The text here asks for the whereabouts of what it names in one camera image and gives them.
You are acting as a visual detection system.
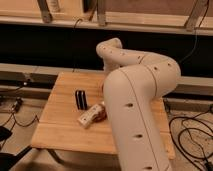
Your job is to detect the black striped eraser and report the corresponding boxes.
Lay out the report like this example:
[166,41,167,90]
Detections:
[75,90,88,110]

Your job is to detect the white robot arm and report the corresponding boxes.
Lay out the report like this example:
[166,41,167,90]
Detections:
[96,38,181,171]

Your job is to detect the red round object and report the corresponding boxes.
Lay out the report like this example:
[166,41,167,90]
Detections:
[94,102,107,122]

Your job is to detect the white rectangular block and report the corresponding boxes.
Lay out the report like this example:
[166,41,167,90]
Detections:
[77,104,103,128]

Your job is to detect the wooden table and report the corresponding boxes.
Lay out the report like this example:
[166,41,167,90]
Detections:
[30,71,177,160]

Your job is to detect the black hanging cable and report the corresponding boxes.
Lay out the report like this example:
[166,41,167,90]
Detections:
[178,0,213,65]

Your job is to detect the black floor cables right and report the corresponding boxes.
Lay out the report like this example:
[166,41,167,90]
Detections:
[164,101,213,171]

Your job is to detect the black floor cables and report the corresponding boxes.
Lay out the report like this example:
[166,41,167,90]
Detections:
[0,94,40,141]
[164,101,213,171]

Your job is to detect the black floor cables left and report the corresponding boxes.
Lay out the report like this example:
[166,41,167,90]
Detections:
[0,94,40,141]

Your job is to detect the wooden shelf frame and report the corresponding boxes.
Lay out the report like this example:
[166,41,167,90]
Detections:
[0,0,213,36]

